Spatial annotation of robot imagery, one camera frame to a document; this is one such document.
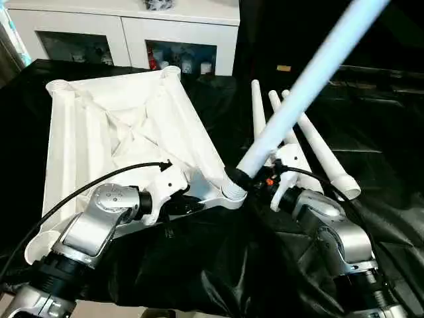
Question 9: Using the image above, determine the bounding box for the shiny ornament on cabinet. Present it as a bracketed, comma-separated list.
[146, 0, 175, 11]

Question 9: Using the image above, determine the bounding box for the black work mat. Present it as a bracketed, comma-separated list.
[0, 60, 424, 318]

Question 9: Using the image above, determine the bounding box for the white plastic table top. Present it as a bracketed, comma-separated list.
[25, 66, 248, 266]

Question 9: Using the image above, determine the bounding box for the white cabinet with glass doors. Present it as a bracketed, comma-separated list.
[3, 0, 241, 76]

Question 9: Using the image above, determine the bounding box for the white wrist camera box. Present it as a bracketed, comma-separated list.
[142, 164, 190, 226]
[268, 144, 306, 213]

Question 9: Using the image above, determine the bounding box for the white plastic table leg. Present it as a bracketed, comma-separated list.
[268, 90, 299, 148]
[250, 79, 268, 141]
[281, 89, 362, 200]
[222, 0, 392, 201]

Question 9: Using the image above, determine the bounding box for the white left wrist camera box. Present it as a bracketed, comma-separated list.
[142, 164, 190, 226]

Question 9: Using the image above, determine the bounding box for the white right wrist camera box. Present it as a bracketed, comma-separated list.
[268, 144, 306, 213]

